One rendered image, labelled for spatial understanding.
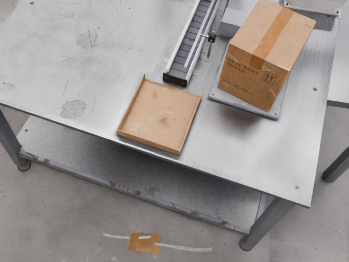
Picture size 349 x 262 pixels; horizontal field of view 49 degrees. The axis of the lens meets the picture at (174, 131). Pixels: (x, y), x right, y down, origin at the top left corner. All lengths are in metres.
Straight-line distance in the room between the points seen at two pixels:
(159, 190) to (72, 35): 0.90
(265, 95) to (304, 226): 1.08
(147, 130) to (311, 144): 0.67
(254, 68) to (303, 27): 0.26
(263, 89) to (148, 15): 0.71
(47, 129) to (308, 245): 1.62
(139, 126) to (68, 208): 0.93
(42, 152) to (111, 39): 0.78
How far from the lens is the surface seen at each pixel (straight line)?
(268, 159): 1.56
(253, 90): 1.59
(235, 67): 1.54
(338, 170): 2.45
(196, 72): 1.73
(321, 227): 2.48
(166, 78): 1.67
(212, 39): 1.69
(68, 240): 2.27
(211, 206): 2.09
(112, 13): 1.96
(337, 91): 1.87
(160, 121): 1.57
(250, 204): 2.14
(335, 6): 2.17
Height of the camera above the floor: 2.16
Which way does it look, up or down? 59 degrees down
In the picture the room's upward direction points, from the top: 8 degrees clockwise
